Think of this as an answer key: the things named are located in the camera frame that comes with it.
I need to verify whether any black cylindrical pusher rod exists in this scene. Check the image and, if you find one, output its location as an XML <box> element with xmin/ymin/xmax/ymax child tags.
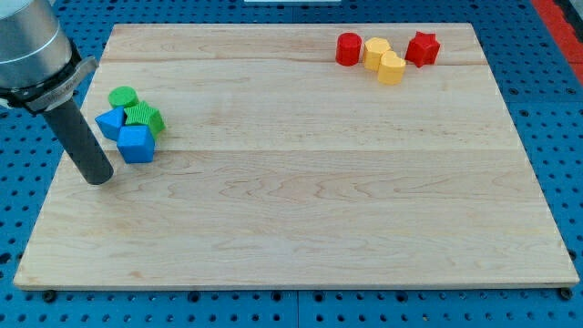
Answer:
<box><xmin>42</xmin><ymin>98</ymin><xmax>114</xmax><ymax>185</ymax></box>

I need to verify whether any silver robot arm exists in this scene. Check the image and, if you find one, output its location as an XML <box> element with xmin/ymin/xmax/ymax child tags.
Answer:
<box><xmin>1</xmin><ymin>0</ymin><xmax>114</xmax><ymax>185</ymax></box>

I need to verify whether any green star block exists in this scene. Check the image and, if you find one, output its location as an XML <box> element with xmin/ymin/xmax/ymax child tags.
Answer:
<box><xmin>124</xmin><ymin>101</ymin><xmax>166</xmax><ymax>139</ymax></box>

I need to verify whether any red star block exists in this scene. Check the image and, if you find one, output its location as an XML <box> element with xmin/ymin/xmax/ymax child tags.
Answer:
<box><xmin>405</xmin><ymin>31</ymin><xmax>441</xmax><ymax>67</ymax></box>

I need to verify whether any blue triangle block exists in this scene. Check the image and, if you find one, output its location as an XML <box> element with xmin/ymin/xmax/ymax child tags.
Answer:
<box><xmin>95</xmin><ymin>107</ymin><xmax>125</xmax><ymax>141</ymax></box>

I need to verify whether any green cylinder block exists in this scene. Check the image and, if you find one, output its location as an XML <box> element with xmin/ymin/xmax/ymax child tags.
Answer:
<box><xmin>107</xmin><ymin>86</ymin><xmax>139</xmax><ymax>108</ymax></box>

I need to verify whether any blue pentagon block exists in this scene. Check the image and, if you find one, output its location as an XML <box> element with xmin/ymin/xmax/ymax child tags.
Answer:
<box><xmin>117</xmin><ymin>125</ymin><xmax>155</xmax><ymax>164</ymax></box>

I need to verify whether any light wooden board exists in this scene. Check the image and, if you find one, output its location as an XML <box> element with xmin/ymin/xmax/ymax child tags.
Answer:
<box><xmin>14</xmin><ymin>23</ymin><xmax>579</xmax><ymax>291</ymax></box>

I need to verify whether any red cylinder block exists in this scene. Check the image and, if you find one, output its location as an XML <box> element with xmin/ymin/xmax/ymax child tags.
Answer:
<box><xmin>335</xmin><ymin>32</ymin><xmax>362</xmax><ymax>67</ymax></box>

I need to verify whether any yellow hexagon block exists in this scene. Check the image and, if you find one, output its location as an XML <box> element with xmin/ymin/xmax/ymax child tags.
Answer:
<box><xmin>363</xmin><ymin>37</ymin><xmax>392</xmax><ymax>71</ymax></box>

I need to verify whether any yellow heart block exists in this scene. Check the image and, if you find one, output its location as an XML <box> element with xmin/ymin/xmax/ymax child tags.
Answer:
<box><xmin>377</xmin><ymin>51</ymin><xmax>406</xmax><ymax>85</ymax></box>

